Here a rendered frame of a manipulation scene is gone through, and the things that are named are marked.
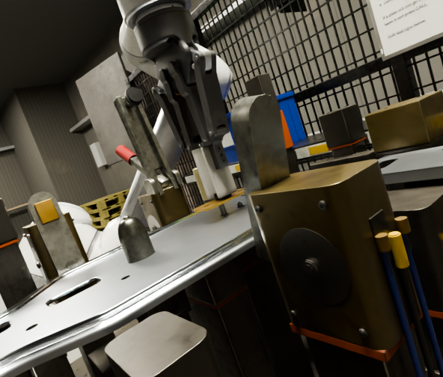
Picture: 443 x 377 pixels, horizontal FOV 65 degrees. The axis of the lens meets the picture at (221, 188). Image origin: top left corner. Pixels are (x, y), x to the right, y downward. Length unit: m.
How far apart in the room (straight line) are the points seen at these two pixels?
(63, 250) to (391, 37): 0.75
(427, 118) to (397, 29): 0.37
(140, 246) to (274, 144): 0.19
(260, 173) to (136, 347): 0.15
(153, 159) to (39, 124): 7.02
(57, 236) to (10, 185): 8.33
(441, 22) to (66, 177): 7.06
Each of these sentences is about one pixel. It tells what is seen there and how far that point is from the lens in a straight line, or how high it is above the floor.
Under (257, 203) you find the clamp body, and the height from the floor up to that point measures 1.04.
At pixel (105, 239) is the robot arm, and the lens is 1.04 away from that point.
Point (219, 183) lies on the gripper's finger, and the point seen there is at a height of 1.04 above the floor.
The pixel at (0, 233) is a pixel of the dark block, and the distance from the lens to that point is 0.56.
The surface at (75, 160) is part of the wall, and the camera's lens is 7.58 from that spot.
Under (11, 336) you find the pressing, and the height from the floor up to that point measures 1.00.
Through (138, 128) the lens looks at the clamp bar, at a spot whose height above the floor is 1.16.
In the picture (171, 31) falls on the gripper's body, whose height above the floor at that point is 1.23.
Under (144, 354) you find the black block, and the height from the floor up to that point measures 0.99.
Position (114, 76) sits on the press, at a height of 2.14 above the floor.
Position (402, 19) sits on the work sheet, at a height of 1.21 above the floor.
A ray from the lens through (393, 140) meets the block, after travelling 0.56.
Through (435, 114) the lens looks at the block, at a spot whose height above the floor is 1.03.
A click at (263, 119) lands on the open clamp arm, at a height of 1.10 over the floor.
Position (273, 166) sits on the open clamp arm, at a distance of 0.29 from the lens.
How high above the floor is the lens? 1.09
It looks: 7 degrees down
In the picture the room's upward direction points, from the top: 19 degrees counter-clockwise
